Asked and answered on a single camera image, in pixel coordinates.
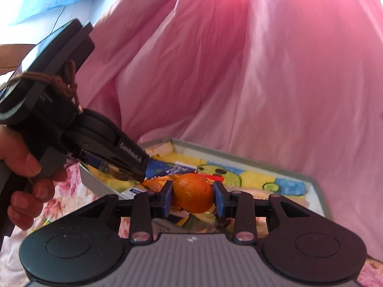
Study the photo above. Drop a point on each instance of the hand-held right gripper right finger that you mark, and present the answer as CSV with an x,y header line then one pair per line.
x,y
219,200

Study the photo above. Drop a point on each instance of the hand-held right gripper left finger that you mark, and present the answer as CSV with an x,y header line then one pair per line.
x,y
167,198

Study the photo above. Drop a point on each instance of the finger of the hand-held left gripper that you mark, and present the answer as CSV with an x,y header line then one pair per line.
x,y
92,159
131,152

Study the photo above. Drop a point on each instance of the mandarin orange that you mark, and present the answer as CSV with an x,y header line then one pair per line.
x,y
193,192

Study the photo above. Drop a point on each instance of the grey box with cartoon print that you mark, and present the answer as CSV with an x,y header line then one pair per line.
x,y
318,197

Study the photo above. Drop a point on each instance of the person's left hand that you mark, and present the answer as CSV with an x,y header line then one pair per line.
x,y
21,155

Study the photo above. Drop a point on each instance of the red snack packet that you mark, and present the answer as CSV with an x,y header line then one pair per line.
x,y
152,184

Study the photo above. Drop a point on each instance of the blue snack packet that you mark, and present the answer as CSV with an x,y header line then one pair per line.
x,y
173,169

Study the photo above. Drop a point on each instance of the pink floral blanket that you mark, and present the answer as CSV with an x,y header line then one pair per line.
x,y
68,203

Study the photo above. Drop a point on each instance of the wooden headboard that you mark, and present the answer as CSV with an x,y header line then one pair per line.
x,y
15,56

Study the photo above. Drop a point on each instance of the pink curtain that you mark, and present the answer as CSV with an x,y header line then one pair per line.
x,y
254,80

